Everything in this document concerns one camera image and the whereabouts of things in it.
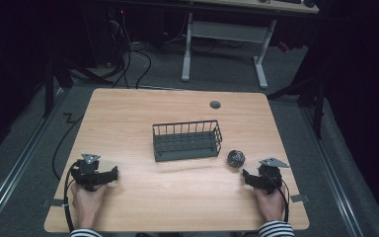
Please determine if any dark speckled ball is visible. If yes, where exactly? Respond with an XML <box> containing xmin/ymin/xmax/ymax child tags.
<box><xmin>227</xmin><ymin>149</ymin><xmax>247</xmax><ymax>169</ymax></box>

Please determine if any black wire basket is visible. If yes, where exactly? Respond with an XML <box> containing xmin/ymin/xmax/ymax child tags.
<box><xmin>151</xmin><ymin>118</ymin><xmax>224</xmax><ymax>163</ymax></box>

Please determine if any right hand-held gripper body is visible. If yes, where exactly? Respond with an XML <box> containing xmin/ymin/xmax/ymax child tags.
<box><xmin>256</xmin><ymin>157</ymin><xmax>291</xmax><ymax>196</ymax></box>

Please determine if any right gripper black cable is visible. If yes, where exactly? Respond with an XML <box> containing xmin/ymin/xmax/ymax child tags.
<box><xmin>266</xmin><ymin>169</ymin><xmax>291</xmax><ymax>224</ymax></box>

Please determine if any black cable on floor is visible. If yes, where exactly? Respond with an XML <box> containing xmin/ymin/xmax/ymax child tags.
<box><xmin>51</xmin><ymin>113</ymin><xmax>85</xmax><ymax>181</ymax></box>

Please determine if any black metal stand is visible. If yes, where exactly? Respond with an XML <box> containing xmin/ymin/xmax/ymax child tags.
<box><xmin>41</xmin><ymin>52</ymin><xmax>114</xmax><ymax>119</ymax></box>
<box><xmin>265</xmin><ymin>65</ymin><xmax>328</xmax><ymax>140</ymax></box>

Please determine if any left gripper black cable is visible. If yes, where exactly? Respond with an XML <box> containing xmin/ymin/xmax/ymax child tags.
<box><xmin>62</xmin><ymin>160</ymin><xmax>81</xmax><ymax>233</ymax></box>

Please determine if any grey tape piece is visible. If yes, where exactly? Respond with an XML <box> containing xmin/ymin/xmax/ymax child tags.
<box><xmin>48</xmin><ymin>197</ymin><xmax>66</xmax><ymax>208</ymax></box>
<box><xmin>289</xmin><ymin>194</ymin><xmax>310</xmax><ymax>203</ymax></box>

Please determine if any person's left hand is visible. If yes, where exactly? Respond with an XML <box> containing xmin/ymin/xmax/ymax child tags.
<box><xmin>70</xmin><ymin>182</ymin><xmax>109</xmax><ymax>229</ymax></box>

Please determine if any bundle of black cables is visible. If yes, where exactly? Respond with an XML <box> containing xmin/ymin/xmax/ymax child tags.
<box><xmin>107</xmin><ymin>8</ymin><xmax>153</xmax><ymax>91</ymax></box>

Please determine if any metal floor rail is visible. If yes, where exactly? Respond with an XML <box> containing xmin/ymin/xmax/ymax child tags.
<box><xmin>0</xmin><ymin>88</ymin><xmax>67</xmax><ymax>231</ymax></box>
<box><xmin>299</xmin><ymin>106</ymin><xmax>365</xmax><ymax>237</ymax></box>

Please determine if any person's right hand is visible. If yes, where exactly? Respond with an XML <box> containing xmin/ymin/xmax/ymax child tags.
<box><xmin>254</xmin><ymin>186</ymin><xmax>286</xmax><ymax>223</ymax></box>

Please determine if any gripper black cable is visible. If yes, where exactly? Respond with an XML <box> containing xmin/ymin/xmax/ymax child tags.
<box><xmin>62</xmin><ymin>160</ymin><xmax>81</xmax><ymax>233</ymax></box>
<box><xmin>266</xmin><ymin>169</ymin><xmax>291</xmax><ymax>224</ymax></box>

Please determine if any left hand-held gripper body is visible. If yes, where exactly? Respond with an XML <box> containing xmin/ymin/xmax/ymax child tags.
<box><xmin>70</xmin><ymin>152</ymin><xmax>104</xmax><ymax>193</ymax></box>

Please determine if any white-legged desk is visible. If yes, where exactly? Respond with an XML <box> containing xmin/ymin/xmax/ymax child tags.
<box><xmin>180</xmin><ymin>0</ymin><xmax>321</xmax><ymax>91</ymax></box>

